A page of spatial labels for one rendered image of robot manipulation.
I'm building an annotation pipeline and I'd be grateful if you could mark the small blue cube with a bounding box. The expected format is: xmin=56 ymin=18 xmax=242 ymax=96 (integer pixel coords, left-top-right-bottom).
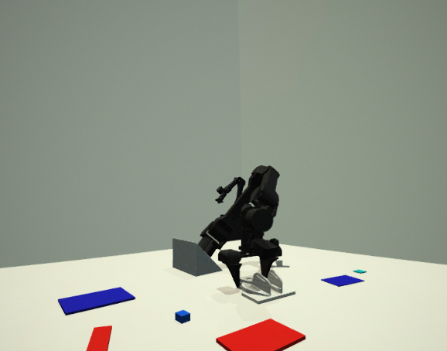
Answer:
xmin=176 ymin=309 xmax=190 ymax=324

